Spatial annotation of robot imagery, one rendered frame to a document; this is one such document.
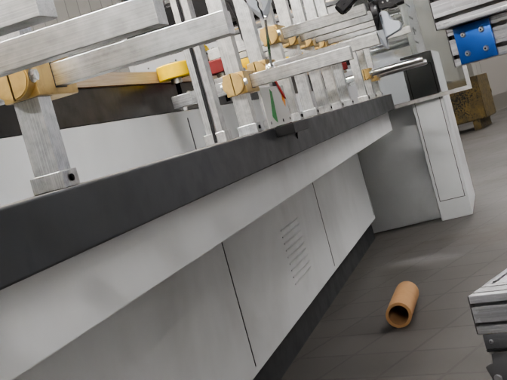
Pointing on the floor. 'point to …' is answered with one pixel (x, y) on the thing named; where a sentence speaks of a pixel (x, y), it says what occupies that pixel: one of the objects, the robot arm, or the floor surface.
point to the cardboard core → (402, 304)
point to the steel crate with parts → (474, 102)
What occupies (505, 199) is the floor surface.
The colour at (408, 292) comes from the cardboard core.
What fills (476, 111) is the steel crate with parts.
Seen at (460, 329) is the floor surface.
